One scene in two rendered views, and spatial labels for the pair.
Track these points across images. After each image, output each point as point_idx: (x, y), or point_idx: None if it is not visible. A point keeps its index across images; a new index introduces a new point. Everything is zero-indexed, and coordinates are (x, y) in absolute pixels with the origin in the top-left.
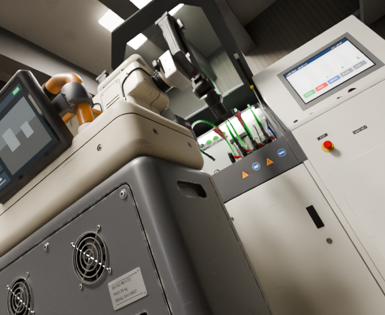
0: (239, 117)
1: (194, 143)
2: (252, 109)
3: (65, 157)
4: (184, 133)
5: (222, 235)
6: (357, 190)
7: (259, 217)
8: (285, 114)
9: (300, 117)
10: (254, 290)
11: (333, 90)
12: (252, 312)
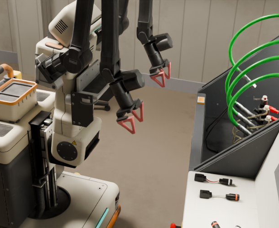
0: (121, 125)
1: None
2: (234, 97)
3: None
4: None
5: None
6: None
7: None
8: (277, 144)
9: (269, 174)
10: (2, 210)
11: None
12: None
